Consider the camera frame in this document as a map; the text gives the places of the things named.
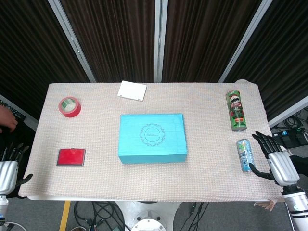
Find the black floor cable bundle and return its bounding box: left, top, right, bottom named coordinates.
left=73, top=201, right=126, bottom=231

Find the green Pringles can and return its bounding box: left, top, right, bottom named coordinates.
left=225, top=89, right=248, bottom=132

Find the light blue cardboard box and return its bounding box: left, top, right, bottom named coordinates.
left=117, top=113, right=188, bottom=165

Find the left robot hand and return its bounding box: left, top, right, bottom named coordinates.
left=0, top=143, right=33, bottom=196

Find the red flat rectangular pad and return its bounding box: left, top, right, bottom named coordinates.
left=56, top=148, right=86, bottom=167

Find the blue drink can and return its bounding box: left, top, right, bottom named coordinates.
left=235, top=139, right=256, bottom=173

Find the red tape roll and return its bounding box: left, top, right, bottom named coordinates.
left=58, top=96, right=82, bottom=118

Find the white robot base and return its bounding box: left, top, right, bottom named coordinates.
left=113, top=201, right=184, bottom=231

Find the yellow floor tape strip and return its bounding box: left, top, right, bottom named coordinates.
left=59, top=201, right=72, bottom=231

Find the bare human hand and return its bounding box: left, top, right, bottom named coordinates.
left=0, top=105, right=19, bottom=133

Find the white flat plastic case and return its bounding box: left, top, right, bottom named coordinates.
left=117, top=80, right=148, bottom=103

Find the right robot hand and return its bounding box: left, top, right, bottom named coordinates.
left=248, top=131, right=300, bottom=187

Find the black power strip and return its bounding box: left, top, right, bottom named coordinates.
left=271, top=131, right=308, bottom=148

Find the beige woven table cloth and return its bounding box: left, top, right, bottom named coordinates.
left=18, top=79, right=284, bottom=203

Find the beige paper tag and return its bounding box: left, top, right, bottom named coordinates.
left=254, top=198, right=281, bottom=210

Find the white partition post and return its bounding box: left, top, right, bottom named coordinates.
left=154, top=0, right=168, bottom=82
left=47, top=0, right=97, bottom=83
left=218, top=0, right=275, bottom=83

